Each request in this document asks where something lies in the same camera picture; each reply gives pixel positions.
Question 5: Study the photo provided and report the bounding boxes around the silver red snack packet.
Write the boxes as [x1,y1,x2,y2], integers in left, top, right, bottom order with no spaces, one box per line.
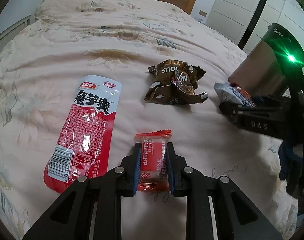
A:
[214,82,256,108]

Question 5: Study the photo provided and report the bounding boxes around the small orange red candy packet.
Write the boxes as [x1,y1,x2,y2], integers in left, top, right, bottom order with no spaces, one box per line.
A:
[135,129,172,192]

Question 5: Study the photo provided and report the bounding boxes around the long red white snack packet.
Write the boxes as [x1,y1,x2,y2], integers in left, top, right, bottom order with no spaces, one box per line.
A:
[43,75,122,193]

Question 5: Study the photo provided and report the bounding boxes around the brown snack packet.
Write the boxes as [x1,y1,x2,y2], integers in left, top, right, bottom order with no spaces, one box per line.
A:
[144,60,208,105]

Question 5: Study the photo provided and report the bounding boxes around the blue gloved right hand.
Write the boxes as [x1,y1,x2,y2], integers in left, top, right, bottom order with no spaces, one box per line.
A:
[278,141,304,199]

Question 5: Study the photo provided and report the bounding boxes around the brown black electric kettle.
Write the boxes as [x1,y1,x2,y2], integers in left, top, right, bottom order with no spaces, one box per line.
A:
[228,23,304,96]

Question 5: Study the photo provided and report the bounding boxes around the floral pink bed quilt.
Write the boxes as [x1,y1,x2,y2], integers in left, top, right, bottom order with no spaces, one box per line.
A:
[0,0,298,239]

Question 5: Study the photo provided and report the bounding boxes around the white louvered wardrobe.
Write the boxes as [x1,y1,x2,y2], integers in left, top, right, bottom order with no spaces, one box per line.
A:
[206,0,304,54]

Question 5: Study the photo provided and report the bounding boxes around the wall power socket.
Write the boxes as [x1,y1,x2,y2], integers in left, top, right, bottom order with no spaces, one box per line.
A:
[199,10,207,17]

